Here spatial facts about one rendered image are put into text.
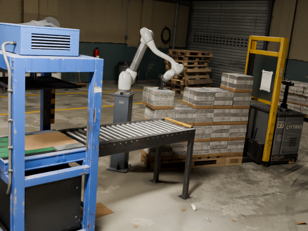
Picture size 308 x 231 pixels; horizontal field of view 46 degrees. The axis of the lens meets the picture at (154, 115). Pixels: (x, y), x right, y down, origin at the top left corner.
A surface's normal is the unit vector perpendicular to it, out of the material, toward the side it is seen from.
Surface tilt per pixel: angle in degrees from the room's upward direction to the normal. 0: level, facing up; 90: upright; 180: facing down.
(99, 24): 90
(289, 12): 90
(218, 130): 90
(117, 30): 90
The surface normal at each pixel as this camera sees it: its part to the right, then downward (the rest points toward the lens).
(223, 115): 0.39, 0.23
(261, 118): -0.92, 0.01
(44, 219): 0.65, 0.22
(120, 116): -0.23, 0.20
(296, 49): -0.76, 0.08
